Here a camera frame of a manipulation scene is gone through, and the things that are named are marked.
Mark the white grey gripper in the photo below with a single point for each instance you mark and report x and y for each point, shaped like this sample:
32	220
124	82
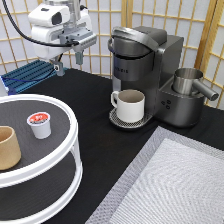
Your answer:
65	25

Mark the red-lidded white coffee pod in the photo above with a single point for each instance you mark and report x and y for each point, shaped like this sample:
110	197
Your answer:
40	124

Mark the grey pod coffee machine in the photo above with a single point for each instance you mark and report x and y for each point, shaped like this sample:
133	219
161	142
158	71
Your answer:
145	59

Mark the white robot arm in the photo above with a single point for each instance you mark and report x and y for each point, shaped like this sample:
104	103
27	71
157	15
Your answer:
61	25

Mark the white ceramic mug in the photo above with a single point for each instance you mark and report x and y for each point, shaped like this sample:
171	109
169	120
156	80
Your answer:
129	105

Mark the tan ceramic cup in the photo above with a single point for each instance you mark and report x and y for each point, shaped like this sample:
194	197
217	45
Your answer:
10	153

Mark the white two-tier round shelf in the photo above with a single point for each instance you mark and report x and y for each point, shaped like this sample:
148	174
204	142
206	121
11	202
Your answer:
50	170

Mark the steel milk frothing jug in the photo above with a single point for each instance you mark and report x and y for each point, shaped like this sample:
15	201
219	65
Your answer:
187	81

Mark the wooden shoji folding screen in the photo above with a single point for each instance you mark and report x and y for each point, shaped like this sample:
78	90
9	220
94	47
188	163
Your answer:
199	22

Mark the grey woven placemat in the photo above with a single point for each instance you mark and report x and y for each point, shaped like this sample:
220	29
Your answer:
172	180

